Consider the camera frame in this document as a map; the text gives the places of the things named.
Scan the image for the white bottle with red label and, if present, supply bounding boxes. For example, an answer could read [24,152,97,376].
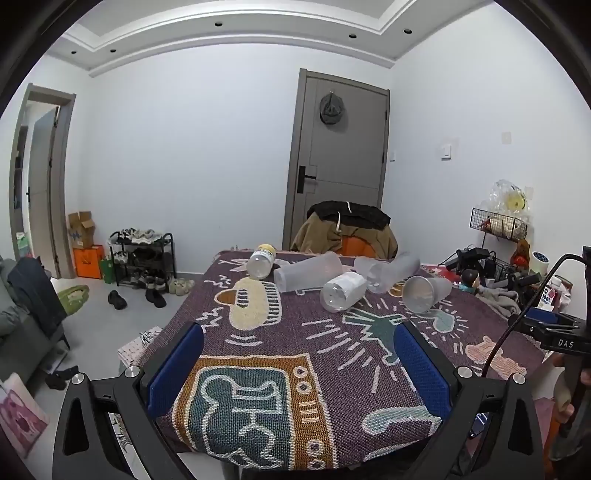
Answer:
[540,275,573,310]

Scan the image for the brown jacket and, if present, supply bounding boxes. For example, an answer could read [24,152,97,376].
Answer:
[291,215,399,259]

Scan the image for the black garment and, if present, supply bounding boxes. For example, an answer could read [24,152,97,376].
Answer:
[307,200,392,230]

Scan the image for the black door lock handle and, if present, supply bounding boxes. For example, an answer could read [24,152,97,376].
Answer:
[297,165,318,193]

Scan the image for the black wire basket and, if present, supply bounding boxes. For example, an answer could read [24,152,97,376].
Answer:
[470,208,528,241]

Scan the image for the grey sofa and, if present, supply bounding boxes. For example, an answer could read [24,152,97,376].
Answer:
[0,258,70,384]

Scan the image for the orange box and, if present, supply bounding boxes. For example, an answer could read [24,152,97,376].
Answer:
[73,244,105,280]

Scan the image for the printed purple blanket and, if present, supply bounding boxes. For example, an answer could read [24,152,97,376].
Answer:
[139,249,548,472]

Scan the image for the dark jacket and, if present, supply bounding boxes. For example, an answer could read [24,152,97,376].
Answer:
[7,257,68,337]

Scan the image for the clear plastic cup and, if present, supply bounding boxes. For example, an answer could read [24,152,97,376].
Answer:
[353,255,393,283]
[402,275,452,315]
[367,252,421,294]

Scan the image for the clear plastic bag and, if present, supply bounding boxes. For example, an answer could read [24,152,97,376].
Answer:
[480,179,528,215]

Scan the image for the grey cloth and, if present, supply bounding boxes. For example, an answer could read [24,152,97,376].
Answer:
[478,281,522,317]

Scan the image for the black electronic device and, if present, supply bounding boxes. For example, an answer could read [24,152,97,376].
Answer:
[443,248,497,271]

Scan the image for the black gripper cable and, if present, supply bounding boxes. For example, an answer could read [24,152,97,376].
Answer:
[481,253,585,378]

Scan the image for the green slippers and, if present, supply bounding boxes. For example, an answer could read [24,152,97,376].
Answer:
[58,285,90,317]

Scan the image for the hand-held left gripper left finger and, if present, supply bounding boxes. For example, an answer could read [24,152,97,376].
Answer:
[52,320,206,480]

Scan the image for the clear bottle with yellow cap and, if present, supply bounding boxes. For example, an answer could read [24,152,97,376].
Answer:
[246,244,278,279]

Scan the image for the black shoe rack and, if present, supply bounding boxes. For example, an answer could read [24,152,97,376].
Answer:
[108,233,176,287]

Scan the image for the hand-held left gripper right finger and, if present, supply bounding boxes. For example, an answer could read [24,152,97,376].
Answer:
[392,320,546,480]

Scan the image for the grey hat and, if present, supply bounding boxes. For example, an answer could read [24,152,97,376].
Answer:
[320,92,345,124]

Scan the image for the clear bottle with white label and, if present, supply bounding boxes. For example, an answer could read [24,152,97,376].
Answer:
[320,271,367,313]

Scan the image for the brown cardboard box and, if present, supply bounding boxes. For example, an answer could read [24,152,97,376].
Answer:
[68,211,95,250]

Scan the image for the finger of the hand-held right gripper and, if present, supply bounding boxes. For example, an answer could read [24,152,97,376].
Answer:
[509,305,583,340]

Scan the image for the tall translucent plastic cup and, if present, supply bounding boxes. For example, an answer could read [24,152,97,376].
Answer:
[273,251,343,292]

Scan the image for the black socks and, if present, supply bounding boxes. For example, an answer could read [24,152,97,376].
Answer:
[45,364,80,391]

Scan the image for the orange chair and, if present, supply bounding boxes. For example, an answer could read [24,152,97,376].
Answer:
[341,236,384,257]

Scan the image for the open grey door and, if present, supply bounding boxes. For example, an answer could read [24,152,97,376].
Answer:
[10,83,77,280]

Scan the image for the pink bag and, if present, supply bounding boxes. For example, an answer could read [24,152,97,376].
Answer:
[0,373,49,457]

